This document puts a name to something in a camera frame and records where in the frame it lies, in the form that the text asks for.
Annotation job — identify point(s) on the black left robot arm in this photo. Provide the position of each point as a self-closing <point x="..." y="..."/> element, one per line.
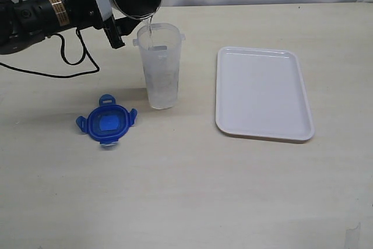
<point x="29" y="22"/>

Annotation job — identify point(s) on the white rectangular tray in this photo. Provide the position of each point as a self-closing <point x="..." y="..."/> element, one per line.
<point x="260" y="93"/>

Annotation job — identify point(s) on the blue plastic snap lid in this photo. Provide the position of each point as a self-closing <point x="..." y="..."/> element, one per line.
<point x="107" y="123"/>

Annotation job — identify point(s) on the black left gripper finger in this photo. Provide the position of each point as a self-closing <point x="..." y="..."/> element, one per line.
<point x="125" y="25"/>

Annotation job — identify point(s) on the clear plastic tall container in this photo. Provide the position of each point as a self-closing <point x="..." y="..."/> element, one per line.
<point x="160" y="50"/>

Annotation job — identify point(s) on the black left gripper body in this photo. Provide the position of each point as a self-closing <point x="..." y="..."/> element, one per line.
<point x="82" y="13"/>

